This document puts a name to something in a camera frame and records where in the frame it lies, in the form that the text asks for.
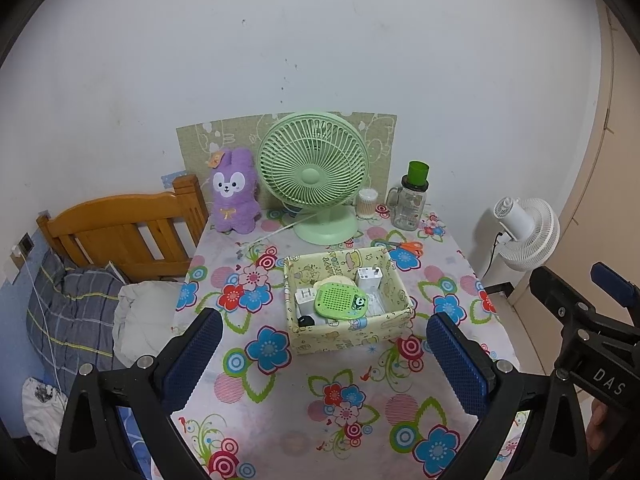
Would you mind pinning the wall socket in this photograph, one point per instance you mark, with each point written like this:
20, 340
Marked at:
25, 245

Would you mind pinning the thin white-edged panel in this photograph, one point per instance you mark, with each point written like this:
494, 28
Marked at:
117, 270

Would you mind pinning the small black item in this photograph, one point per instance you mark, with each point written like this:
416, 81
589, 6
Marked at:
306, 321

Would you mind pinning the green perforated oval case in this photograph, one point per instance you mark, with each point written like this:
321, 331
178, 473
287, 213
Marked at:
337, 300

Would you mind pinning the person's right hand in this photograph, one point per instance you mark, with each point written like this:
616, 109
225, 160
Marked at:
602, 427

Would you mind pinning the light blue paper sheet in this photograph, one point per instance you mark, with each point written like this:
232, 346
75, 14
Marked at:
172, 179

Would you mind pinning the wooden bed headboard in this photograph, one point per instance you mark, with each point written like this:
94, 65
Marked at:
100, 230

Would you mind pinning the beige cartoon wall mat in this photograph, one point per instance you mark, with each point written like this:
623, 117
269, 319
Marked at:
200, 150

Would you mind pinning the purple plush toy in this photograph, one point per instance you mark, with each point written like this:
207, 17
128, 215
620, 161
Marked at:
232, 205

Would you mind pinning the yellow cartoon fabric storage box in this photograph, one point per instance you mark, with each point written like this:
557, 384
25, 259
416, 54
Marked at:
350, 335

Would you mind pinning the white printed garment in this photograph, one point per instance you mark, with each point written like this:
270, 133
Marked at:
42, 410

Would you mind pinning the green desk fan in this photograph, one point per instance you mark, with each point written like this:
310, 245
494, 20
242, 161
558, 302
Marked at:
312, 175

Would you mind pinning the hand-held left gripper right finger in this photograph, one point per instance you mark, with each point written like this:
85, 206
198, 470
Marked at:
457, 362

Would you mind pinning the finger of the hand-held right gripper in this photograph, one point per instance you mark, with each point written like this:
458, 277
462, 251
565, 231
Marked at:
550, 287
612, 282

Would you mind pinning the grey plaid quilt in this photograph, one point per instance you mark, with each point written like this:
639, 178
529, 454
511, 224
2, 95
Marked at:
75, 310

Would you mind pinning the white pillow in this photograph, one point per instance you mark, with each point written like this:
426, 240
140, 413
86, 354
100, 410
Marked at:
145, 320

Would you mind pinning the glass mug jar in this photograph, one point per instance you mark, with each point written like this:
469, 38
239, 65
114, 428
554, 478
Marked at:
407, 210

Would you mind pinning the white floor fan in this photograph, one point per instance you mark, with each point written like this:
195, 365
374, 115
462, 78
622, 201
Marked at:
530, 230

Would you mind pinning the green plastic cup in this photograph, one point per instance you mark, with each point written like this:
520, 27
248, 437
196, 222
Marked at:
418, 172

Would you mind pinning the large white charger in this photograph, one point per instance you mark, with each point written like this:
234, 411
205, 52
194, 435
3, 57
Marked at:
370, 277

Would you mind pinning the floral tablecloth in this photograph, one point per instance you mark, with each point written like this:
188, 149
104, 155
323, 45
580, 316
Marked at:
300, 390

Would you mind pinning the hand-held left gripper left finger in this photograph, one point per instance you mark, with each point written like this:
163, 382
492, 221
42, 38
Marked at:
192, 360

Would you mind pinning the small white charger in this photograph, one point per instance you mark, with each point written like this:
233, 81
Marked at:
304, 299

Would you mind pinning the cotton swab container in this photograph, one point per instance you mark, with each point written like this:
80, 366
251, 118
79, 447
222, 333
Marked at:
367, 205

